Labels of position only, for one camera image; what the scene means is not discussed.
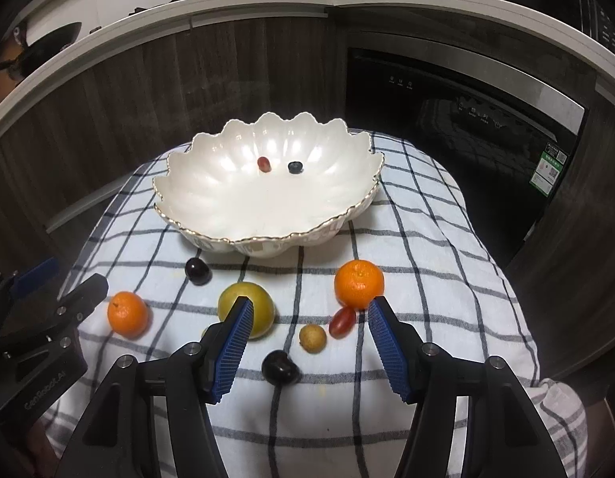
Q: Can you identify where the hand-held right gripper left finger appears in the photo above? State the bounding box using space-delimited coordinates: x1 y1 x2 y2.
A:
68 296 256 478

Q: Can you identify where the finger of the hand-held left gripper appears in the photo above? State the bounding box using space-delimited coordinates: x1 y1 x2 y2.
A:
0 273 110 359
0 258 59 312

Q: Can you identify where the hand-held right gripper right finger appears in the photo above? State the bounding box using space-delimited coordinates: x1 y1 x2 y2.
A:
367 296 569 478

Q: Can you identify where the orange mandarin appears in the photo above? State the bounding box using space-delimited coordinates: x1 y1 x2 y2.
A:
334 259 385 310
107 291 150 338

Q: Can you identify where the yellow-green round fruit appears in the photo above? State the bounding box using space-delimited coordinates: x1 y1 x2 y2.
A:
217 282 277 339

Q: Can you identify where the white scalloped bowl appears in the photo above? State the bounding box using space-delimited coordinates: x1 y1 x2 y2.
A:
153 112 386 259

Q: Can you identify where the tan longan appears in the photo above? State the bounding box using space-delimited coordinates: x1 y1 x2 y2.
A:
299 323 328 355

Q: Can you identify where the white black checked cloth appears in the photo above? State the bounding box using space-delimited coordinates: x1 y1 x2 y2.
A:
39 129 587 478

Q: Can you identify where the dark wood cabinet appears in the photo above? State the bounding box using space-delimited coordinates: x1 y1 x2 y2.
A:
0 7 615 389

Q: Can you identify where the black wok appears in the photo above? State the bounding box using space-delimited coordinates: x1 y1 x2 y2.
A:
0 22 84 90

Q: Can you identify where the black built-in oven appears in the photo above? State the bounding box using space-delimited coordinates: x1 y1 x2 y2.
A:
344 47 589 260

